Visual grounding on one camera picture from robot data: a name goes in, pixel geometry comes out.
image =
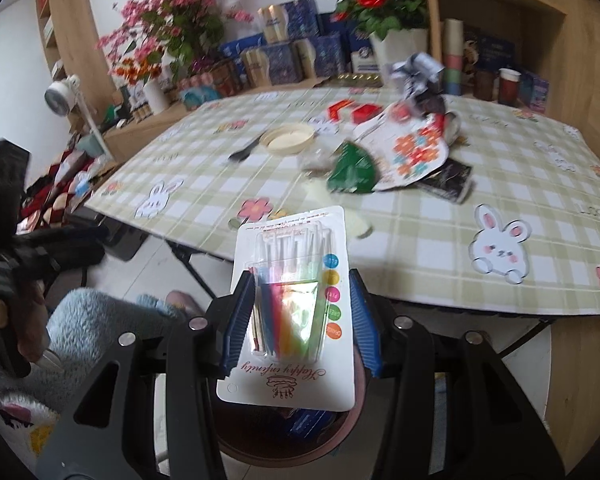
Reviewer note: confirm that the red cigarette pack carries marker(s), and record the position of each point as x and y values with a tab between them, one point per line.
352	112

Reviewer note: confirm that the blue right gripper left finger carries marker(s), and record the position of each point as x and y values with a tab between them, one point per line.
234	317

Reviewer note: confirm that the brown plastic trash bin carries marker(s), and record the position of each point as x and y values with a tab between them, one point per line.
285	437

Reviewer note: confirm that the person left hand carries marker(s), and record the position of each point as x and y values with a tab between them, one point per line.
27	316

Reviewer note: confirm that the white vase orange flowers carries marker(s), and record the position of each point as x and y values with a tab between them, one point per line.
142	85

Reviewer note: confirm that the stack of pastel cups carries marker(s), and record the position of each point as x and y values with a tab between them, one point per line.
453	51

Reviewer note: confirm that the grey white paper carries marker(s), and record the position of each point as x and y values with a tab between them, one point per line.
420	80

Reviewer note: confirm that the green carton piece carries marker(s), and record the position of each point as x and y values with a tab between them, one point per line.
355	171

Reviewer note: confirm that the black plastic fork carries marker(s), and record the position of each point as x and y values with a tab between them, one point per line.
245	152

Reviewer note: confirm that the floral white plastic package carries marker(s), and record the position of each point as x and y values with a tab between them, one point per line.
404	148

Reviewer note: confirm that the blue cardboard box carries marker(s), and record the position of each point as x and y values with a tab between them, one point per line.
304	424

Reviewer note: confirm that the white desk fan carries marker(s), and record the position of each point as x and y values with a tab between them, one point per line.
64	95

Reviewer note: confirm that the cream round lid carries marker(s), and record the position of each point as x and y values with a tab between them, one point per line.
288	139

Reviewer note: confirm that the black folding table frame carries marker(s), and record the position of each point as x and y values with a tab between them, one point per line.
515	339

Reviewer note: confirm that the green plaid bunny tablecloth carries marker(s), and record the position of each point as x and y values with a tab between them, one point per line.
526	239

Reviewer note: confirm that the red cup on shelf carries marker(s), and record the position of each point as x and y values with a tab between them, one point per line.
508	86

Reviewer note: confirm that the colourful candle pack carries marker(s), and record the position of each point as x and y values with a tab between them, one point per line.
298	350

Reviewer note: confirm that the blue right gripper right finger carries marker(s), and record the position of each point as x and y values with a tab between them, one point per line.
365	324

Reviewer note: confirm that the white flower pot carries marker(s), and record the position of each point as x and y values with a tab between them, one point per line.
397	47

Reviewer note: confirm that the black foil packet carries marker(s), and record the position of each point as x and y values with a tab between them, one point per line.
451	182

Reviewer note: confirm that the dark blue gift box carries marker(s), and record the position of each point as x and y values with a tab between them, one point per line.
272	65

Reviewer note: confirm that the pink blossom plant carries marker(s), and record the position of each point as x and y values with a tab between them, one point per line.
187	33

